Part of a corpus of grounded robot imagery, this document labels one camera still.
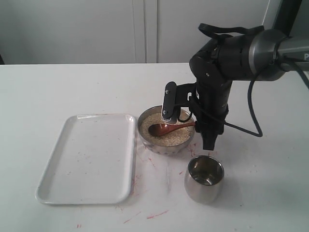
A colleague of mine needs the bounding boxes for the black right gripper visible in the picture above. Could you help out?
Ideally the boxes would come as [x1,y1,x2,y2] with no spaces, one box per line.
[196,76,232,150]

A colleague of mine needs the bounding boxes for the brown wooden spoon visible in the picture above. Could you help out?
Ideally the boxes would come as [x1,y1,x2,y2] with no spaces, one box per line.
[148,122,195,137]

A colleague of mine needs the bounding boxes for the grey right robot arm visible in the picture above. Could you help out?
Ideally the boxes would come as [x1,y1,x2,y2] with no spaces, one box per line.
[189,24,309,150]

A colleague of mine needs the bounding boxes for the steel bowl with rice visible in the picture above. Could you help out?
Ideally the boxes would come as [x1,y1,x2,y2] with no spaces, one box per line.
[137,105,195,155]

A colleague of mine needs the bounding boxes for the stainless steel cup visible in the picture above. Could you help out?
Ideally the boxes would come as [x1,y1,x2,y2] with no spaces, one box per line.
[184,155,225,204]

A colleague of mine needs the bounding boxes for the white rectangular plastic tray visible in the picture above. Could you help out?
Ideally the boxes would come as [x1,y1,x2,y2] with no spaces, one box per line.
[36,114,136,205]

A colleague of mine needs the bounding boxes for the white cabinet behind table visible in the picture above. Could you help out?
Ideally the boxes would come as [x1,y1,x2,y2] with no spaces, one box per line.
[0,0,280,64]

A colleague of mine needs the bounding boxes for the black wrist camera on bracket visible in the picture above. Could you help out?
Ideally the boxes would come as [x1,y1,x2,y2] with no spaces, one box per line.
[161,82,196,124]

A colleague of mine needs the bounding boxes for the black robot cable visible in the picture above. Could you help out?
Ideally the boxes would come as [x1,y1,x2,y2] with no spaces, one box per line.
[187,23,309,138]

